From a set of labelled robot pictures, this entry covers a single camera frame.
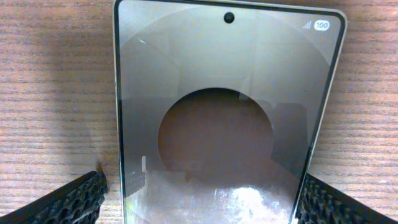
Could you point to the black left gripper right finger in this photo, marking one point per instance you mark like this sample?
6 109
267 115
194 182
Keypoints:
320 203

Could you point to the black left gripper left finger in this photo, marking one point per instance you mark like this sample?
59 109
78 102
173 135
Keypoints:
77 202

